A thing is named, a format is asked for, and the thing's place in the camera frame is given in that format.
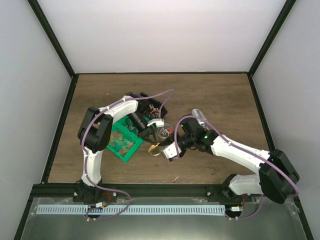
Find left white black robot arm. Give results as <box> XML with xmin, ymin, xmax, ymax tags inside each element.
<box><xmin>77</xmin><ymin>92</ymin><xmax>158</xmax><ymax>202</ymax></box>

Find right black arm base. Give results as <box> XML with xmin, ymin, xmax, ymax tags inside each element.
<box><xmin>204</xmin><ymin>173</ymin><xmax>243</xmax><ymax>205</ymax></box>

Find gold jar lid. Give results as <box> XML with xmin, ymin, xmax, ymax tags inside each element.
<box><xmin>147</xmin><ymin>144</ymin><xmax>163</xmax><ymax>157</ymax></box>

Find light blue slotted cable duct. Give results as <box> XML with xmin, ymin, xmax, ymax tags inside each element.
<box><xmin>35</xmin><ymin>204</ymin><xmax>226</xmax><ymax>216</ymax></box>

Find green bin gummy candies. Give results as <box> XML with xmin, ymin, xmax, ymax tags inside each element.
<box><xmin>106</xmin><ymin>122</ymin><xmax>144</xmax><ymax>163</ymax></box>

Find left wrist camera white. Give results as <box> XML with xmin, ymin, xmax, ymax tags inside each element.
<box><xmin>147</xmin><ymin>118</ymin><xmax>165</xmax><ymax>128</ymax></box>

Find clear plastic jar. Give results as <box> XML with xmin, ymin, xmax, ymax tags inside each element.
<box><xmin>157</xmin><ymin>123</ymin><xmax>174</xmax><ymax>139</ymax></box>

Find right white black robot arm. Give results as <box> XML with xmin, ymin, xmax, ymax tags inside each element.
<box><xmin>159</xmin><ymin>115</ymin><xmax>300</xmax><ymax>204</ymax></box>

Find black bin candies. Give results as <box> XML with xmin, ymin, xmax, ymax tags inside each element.
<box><xmin>137</xmin><ymin>98</ymin><xmax>168</xmax><ymax>120</ymax></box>

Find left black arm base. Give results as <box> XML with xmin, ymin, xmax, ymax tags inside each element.
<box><xmin>72</xmin><ymin>180</ymin><xmax>117</xmax><ymax>204</ymax></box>

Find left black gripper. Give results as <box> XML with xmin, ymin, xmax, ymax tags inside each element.
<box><xmin>126</xmin><ymin>111</ymin><xmax>157</xmax><ymax>146</ymax></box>

